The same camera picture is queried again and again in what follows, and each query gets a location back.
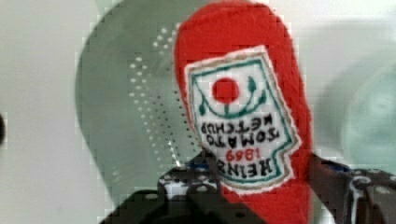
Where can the red ketchup bottle plush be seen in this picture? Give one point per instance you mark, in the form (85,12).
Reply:
(244,96)

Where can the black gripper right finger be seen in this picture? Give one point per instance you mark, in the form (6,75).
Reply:
(353,196)

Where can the green oval strainer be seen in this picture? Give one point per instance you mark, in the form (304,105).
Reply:
(128,102)

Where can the small black cylinder post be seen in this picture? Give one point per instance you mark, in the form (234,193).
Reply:
(2,130)

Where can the green round bowl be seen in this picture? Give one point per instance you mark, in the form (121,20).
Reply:
(355,117)

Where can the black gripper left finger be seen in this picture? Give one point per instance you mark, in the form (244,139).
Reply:
(194,186)

